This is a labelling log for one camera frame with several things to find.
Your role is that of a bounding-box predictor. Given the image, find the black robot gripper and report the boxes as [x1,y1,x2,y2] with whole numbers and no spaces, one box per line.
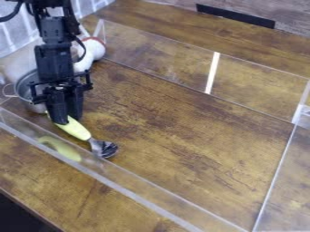
[29,43,94,125]

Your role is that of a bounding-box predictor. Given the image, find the green handled metal spoon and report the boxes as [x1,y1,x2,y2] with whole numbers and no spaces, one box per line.
[55,117,119,159]

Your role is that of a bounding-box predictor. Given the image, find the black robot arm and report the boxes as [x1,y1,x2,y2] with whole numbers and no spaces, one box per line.
[21,0,94,125]

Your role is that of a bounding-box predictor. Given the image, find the small steel pot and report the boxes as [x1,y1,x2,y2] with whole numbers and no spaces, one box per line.
[6,70,47,114]

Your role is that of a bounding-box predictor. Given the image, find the white mushroom toy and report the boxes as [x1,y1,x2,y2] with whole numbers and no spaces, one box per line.
[71,37,106,73]

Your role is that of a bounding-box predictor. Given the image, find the black strip on table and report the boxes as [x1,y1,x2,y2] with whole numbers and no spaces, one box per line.
[197,4,277,29]

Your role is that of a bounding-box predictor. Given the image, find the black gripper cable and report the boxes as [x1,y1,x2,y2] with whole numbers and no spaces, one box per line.
[0,0,89,63]

